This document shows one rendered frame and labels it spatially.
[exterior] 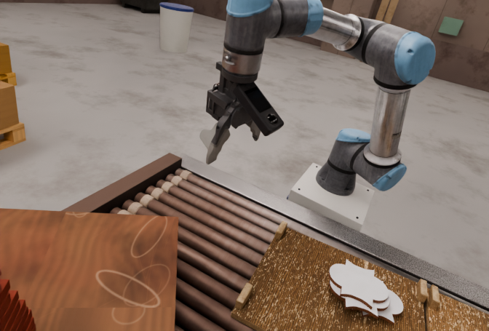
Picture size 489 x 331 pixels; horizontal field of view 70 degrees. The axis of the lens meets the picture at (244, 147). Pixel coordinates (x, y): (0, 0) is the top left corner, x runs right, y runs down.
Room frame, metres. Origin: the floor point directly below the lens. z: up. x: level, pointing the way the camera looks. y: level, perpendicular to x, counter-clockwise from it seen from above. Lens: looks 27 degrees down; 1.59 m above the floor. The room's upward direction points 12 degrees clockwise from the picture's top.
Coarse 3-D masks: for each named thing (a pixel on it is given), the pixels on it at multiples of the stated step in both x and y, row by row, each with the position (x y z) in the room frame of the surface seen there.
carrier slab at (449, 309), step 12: (444, 300) 0.67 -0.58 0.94; (456, 300) 0.68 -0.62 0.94; (432, 312) 0.62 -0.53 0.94; (444, 312) 0.63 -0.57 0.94; (456, 312) 0.64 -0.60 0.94; (468, 312) 0.65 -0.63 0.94; (480, 312) 0.66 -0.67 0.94; (432, 324) 0.59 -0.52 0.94; (444, 324) 0.59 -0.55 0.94; (456, 324) 0.60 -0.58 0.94; (468, 324) 0.61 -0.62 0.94; (480, 324) 0.62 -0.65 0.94
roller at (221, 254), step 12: (132, 204) 0.81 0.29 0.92; (180, 228) 0.75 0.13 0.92; (180, 240) 0.73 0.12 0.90; (192, 240) 0.72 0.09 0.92; (204, 240) 0.73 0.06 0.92; (204, 252) 0.70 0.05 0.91; (216, 252) 0.69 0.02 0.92; (228, 252) 0.70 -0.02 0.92; (228, 264) 0.67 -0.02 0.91; (240, 264) 0.67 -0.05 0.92
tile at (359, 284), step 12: (336, 264) 0.67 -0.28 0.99; (348, 264) 0.67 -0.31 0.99; (336, 276) 0.62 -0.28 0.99; (348, 276) 0.63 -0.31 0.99; (360, 276) 0.64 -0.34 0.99; (372, 276) 0.65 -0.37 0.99; (348, 288) 0.59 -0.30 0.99; (360, 288) 0.60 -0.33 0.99; (372, 288) 0.61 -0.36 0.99; (384, 288) 0.62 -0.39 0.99; (360, 300) 0.57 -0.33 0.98; (372, 300) 0.57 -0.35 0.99; (384, 300) 0.59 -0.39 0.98
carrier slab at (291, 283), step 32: (288, 256) 0.71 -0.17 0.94; (320, 256) 0.74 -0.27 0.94; (352, 256) 0.77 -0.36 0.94; (256, 288) 0.59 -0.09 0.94; (288, 288) 0.61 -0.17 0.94; (320, 288) 0.63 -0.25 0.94; (416, 288) 0.69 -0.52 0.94; (256, 320) 0.50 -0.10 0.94; (288, 320) 0.52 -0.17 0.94; (320, 320) 0.54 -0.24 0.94; (352, 320) 0.55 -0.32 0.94; (384, 320) 0.57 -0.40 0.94; (416, 320) 0.59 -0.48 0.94
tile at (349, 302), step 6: (330, 282) 0.61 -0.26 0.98; (330, 288) 0.60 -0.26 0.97; (336, 288) 0.60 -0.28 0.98; (336, 294) 0.58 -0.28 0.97; (348, 300) 0.57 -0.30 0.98; (354, 300) 0.57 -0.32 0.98; (348, 306) 0.55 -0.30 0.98; (354, 306) 0.56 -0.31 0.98; (360, 306) 0.56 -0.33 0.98; (366, 306) 0.56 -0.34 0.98; (378, 306) 0.57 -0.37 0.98; (384, 306) 0.57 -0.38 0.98; (366, 312) 0.55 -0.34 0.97; (372, 312) 0.55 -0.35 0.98
